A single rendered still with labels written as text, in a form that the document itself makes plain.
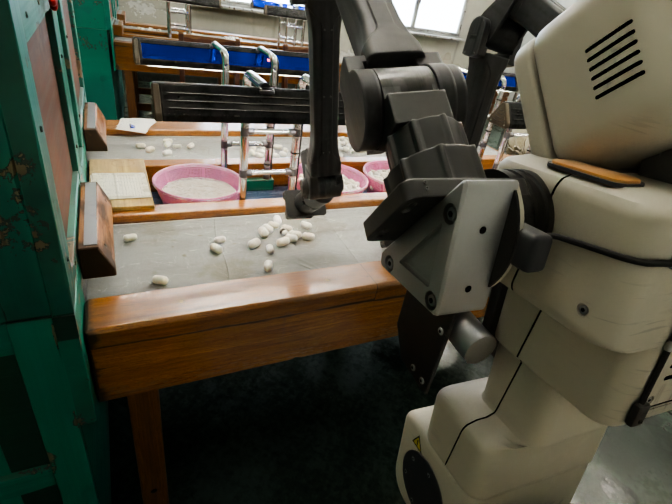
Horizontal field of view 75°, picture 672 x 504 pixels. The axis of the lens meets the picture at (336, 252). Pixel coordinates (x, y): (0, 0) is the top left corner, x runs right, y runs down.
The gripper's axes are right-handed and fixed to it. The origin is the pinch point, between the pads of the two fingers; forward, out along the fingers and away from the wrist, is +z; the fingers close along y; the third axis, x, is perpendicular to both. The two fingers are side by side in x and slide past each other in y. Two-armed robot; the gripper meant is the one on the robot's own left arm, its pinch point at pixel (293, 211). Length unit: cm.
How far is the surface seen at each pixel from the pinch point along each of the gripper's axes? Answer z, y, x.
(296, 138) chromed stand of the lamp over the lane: 6.1, -6.6, -22.4
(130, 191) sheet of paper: 21.3, 37.2, -12.8
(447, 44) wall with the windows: 354, -417, -313
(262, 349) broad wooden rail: -9.8, 15.5, 32.3
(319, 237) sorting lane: 3.4, -7.8, 6.9
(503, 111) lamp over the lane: -16, -65, -23
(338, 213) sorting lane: 12.8, -19.6, -1.3
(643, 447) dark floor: 7, -131, 99
